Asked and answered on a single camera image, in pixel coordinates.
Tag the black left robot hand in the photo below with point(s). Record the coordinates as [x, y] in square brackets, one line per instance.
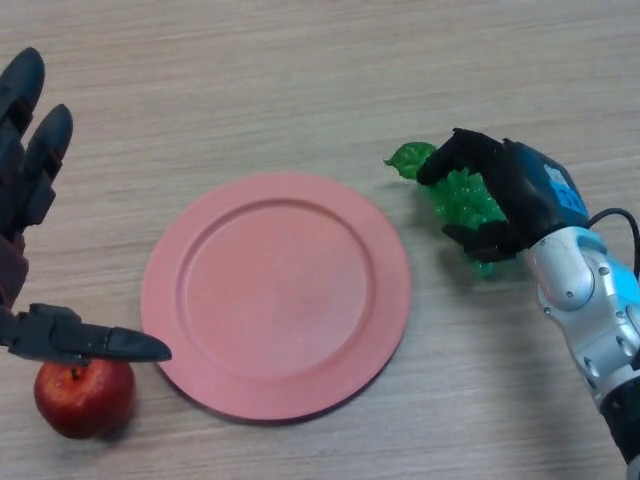
[15, 165]

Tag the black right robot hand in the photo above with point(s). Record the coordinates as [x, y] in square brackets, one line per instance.
[530, 195]

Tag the green grape bunch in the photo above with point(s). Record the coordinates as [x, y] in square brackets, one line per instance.
[460, 200]

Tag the pink round plate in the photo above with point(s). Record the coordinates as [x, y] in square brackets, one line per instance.
[275, 295]

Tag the red apple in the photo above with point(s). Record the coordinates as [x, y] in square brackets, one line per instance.
[85, 400]

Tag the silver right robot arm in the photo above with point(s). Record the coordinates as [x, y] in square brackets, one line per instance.
[565, 270]

